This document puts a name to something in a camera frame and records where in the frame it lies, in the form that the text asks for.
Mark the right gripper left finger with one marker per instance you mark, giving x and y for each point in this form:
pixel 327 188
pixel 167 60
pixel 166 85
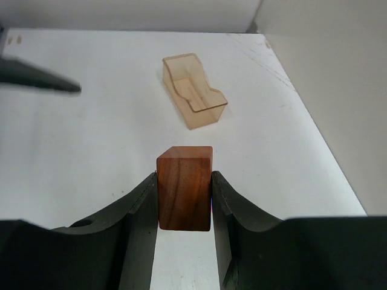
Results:
pixel 110 249

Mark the reddish wooden triangle block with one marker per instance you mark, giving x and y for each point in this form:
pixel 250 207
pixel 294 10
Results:
pixel 184 176

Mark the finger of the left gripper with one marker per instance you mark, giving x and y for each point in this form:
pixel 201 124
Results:
pixel 16 72

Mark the amber transparent plastic box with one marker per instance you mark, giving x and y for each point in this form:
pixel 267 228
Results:
pixel 198 103

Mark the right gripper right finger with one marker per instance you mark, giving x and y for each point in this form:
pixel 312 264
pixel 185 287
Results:
pixel 256 250

